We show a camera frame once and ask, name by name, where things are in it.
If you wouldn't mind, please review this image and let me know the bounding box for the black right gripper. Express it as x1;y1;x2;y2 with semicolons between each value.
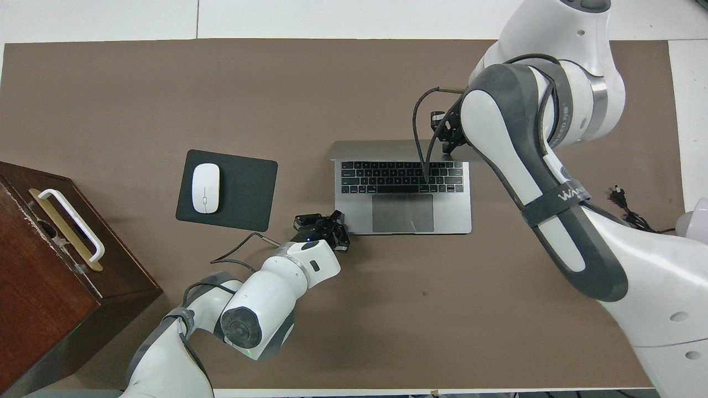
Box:
430;98;470;156

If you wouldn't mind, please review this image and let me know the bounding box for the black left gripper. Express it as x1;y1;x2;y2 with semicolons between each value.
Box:
291;210;351;254

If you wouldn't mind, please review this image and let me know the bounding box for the silver grey laptop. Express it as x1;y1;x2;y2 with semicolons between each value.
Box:
331;140;472;235

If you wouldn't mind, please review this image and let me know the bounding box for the black mouse pad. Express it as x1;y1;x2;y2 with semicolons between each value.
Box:
175;149;278;233

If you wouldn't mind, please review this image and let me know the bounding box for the white computer mouse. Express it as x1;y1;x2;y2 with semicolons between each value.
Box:
191;163;221;214

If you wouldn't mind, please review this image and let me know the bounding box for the brown paper table mat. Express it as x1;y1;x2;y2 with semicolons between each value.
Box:
0;38;686;390

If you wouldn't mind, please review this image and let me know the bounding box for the white desk lamp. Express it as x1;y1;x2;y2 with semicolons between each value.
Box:
676;198;708;255

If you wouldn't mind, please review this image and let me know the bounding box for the dark brown wooden box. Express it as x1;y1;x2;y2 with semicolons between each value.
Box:
0;161;164;396

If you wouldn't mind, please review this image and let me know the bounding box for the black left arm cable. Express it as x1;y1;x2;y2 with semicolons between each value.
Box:
163;232;283;354

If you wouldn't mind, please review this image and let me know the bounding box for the brass handle plate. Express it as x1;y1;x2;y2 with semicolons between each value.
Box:
29;188;104;272

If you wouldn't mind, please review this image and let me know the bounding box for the white box handle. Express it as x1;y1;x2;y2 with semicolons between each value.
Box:
38;188;105;263

